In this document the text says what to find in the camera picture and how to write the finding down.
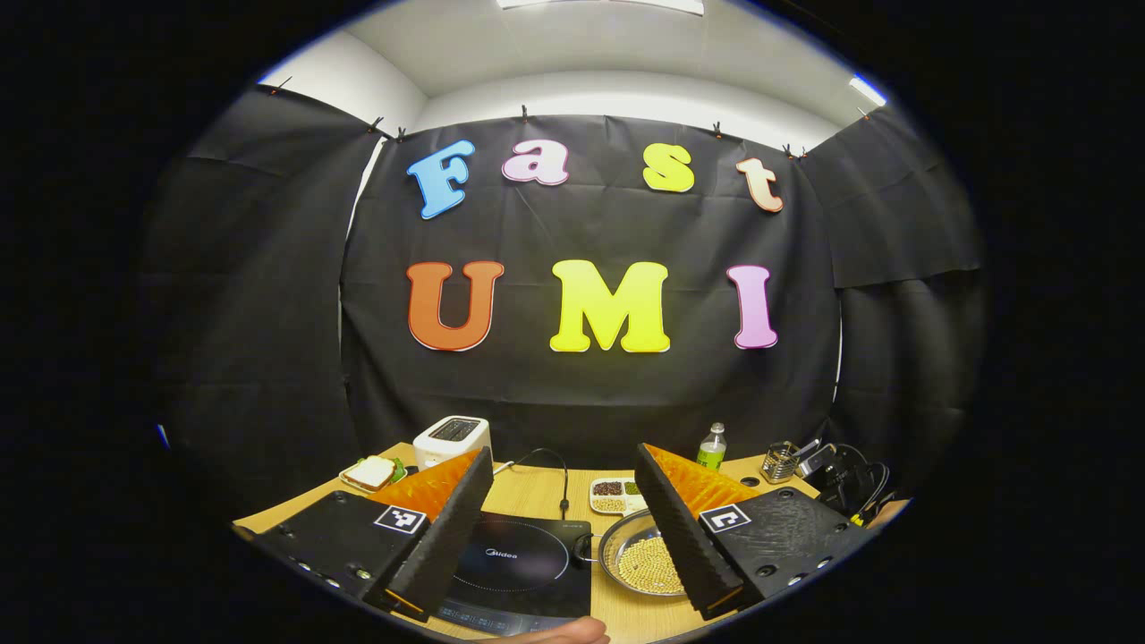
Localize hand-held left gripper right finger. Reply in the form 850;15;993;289
633;443;882;621

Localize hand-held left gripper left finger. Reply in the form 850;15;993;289
234;447;495;624

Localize steel pot with black handle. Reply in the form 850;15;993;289
572;510;688;598

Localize black induction cooktop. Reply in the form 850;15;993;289
436;512;593;638

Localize white divided bean dish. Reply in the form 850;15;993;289
589;477;647;515

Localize sandwich on small plate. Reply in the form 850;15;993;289
339;454;408;495

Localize green label plastic bottle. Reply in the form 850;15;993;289
697;422;727;472

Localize white toaster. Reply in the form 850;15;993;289
413;415;491;470

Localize black backdrop cloth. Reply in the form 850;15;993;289
143;85;989;520

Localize long ceiling light panel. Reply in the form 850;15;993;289
496;0;705;16

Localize metal wire utensil holder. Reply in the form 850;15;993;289
761;441;800;485

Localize black power cable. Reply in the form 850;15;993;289
501;447;571;521

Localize tangled black cables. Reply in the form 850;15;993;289
799;442;892;527

